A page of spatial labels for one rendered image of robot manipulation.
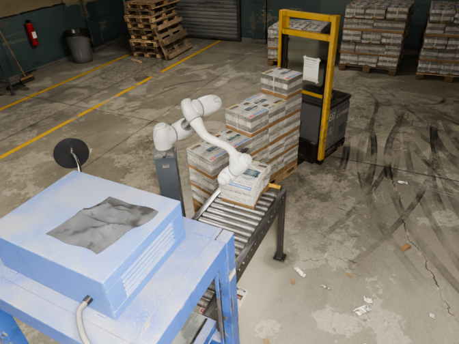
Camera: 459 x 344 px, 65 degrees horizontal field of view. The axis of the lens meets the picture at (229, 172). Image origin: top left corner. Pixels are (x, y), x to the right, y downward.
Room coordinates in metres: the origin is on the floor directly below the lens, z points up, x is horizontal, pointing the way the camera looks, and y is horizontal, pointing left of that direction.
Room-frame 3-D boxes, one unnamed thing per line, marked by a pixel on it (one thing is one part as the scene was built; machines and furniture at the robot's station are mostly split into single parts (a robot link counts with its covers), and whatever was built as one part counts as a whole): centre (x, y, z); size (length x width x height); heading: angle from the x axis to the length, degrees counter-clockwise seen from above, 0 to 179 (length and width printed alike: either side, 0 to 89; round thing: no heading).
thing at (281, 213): (2.44, -0.44, 0.34); 0.06 x 0.06 x 0.68; 62
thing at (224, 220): (2.11, 0.03, 0.77); 0.47 x 0.05 x 0.05; 62
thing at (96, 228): (1.05, 0.48, 1.78); 0.32 x 0.28 x 0.05; 62
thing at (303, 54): (4.28, -0.98, 1.27); 0.57 x 0.01 x 0.65; 43
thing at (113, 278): (1.10, 0.57, 1.65); 0.60 x 0.45 x 0.20; 62
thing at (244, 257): (1.88, -0.14, 0.74); 1.34 x 0.05 x 0.12; 152
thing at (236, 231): (2.05, 0.06, 0.77); 0.47 x 0.05 x 0.05; 62
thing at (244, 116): (3.56, -0.22, 0.95); 0.38 x 0.29 x 0.23; 44
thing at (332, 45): (4.02, -1.19, 0.97); 0.09 x 0.09 x 1.75; 43
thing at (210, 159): (3.47, -0.12, 0.42); 1.17 x 0.39 x 0.83; 133
